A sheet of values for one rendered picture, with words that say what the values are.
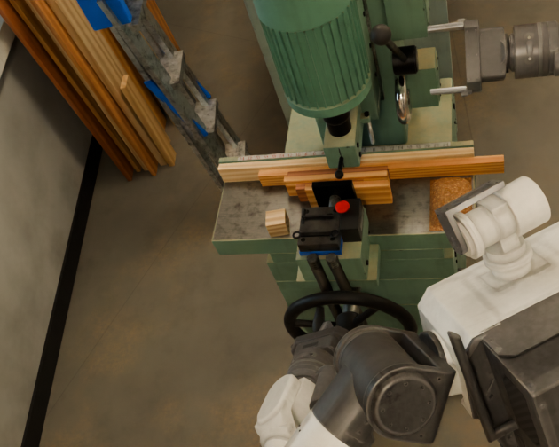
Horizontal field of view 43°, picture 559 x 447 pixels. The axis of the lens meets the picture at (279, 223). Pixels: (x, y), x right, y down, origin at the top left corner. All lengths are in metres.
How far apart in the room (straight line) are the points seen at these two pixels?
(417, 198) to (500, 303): 0.71
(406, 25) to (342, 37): 0.30
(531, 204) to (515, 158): 1.91
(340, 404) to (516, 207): 0.33
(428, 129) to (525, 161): 1.00
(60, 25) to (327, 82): 1.56
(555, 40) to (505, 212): 0.40
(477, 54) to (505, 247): 0.42
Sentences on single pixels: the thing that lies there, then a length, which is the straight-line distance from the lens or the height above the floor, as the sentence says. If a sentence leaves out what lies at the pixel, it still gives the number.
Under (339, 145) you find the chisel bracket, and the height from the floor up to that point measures 1.07.
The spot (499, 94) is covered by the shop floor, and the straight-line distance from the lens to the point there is 3.07.
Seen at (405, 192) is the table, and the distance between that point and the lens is 1.63.
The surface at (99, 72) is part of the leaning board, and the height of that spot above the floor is 0.57.
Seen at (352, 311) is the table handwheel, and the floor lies 0.83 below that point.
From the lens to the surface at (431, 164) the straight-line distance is 1.62.
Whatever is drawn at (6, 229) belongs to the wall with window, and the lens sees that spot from 2.68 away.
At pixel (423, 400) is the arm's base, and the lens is 0.90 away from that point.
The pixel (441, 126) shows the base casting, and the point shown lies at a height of 0.80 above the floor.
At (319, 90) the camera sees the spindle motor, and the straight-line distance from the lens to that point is 1.35.
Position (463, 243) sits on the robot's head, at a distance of 0.92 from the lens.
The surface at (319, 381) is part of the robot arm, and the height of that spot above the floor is 1.08.
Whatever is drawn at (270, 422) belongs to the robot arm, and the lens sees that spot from 1.18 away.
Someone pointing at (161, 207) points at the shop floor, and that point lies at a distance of 3.04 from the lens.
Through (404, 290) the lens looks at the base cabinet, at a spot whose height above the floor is 0.66.
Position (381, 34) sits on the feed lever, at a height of 1.42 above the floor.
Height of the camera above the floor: 2.19
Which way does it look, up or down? 52 degrees down
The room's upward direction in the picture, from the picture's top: 24 degrees counter-clockwise
